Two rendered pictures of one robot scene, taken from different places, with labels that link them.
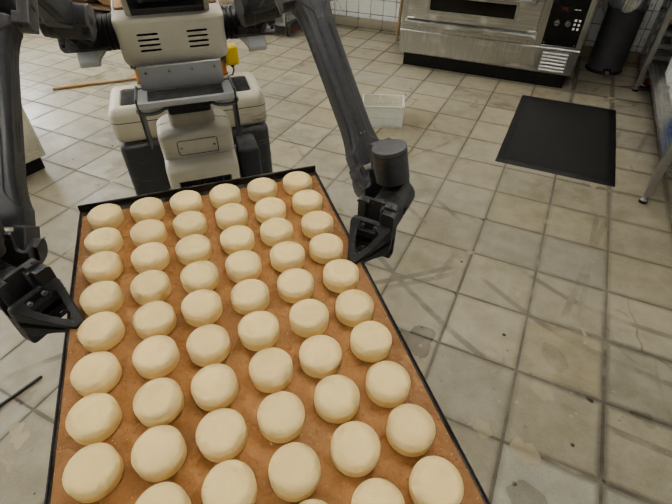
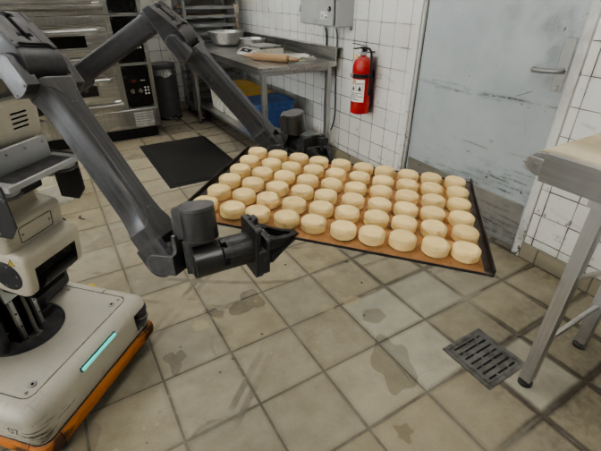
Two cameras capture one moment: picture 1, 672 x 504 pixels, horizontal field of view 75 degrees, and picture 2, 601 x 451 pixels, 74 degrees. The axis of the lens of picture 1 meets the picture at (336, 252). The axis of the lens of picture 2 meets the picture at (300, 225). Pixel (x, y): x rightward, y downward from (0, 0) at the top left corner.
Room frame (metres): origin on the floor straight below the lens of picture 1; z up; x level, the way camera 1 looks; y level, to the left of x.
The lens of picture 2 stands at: (-0.01, 0.86, 1.40)
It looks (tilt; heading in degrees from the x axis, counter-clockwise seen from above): 31 degrees down; 303
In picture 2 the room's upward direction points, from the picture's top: straight up
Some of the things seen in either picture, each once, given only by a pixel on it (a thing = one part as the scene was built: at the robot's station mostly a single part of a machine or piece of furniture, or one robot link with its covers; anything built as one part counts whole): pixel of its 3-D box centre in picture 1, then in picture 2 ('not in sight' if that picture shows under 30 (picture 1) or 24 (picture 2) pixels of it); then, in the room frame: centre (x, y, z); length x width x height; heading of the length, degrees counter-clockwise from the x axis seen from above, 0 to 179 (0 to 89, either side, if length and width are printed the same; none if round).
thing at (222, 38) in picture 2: not in sight; (226, 38); (3.23, -2.63, 0.95); 0.39 x 0.39 x 0.14
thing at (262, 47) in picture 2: not in sight; (259, 50); (2.48, -2.26, 0.92); 0.32 x 0.30 x 0.09; 71
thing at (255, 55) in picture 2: not in sight; (270, 57); (2.18, -2.01, 0.91); 0.56 x 0.06 x 0.06; 3
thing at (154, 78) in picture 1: (188, 103); (29, 182); (1.21, 0.42, 0.92); 0.28 x 0.16 x 0.22; 109
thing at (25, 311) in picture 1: (59, 317); (275, 243); (0.38, 0.36, 0.99); 0.09 x 0.07 x 0.07; 63
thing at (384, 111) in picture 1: (382, 111); (45, 193); (3.08, -0.34, 0.08); 0.30 x 0.22 x 0.16; 85
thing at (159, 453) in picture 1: (159, 452); (403, 224); (0.20, 0.18, 0.99); 0.05 x 0.05 x 0.02
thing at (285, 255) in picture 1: (287, 256); (313, 171); (0.47, 0.07, 1.01); 0.05 x 0.05 x 0.02
